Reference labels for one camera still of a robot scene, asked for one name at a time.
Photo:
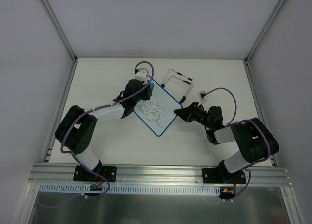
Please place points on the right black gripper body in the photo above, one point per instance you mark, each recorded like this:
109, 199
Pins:
195, 112

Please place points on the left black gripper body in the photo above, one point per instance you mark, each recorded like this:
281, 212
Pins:
145, 92

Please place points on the blue heart-shaped eraser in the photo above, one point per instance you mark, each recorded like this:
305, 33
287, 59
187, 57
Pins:
152, 85

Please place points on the blue-framed whiteboard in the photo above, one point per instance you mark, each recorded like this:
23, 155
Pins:
158, 112

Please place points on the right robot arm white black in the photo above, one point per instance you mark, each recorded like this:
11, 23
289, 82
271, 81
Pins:
255, 142

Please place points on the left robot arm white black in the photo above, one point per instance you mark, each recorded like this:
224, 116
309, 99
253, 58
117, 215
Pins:
77, 127

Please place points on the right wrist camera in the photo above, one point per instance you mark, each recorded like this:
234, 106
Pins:
202, 96

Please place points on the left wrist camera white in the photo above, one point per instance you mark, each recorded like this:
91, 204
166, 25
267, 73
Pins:
141, 74

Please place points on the wire whiteboard stand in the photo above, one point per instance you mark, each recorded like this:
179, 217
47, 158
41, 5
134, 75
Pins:
178, 84

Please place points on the right side table rail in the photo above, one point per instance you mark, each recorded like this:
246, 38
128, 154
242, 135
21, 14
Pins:
259, 110

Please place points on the table rail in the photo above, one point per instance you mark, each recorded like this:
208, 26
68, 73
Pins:
59, 111
259, 110

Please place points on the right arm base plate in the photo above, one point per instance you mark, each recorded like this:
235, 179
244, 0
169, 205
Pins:
216, 176

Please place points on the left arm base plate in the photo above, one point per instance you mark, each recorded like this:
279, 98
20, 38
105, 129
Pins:
82, 175

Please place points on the left side table rail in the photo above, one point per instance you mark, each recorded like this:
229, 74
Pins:
59, 111

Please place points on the right aluminium frame post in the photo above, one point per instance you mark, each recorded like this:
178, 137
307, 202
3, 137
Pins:
273, 15

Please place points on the aluminium frame post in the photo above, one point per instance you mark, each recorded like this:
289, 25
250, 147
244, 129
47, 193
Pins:
55, 22
273, 15

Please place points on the aluminium front rail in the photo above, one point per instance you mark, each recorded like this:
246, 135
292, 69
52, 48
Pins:
158, 175

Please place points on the white slotted cable duct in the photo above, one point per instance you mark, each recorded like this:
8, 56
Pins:
130, 189

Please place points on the left aluminium frame post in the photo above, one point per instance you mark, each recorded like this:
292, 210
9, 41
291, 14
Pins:
55, 22

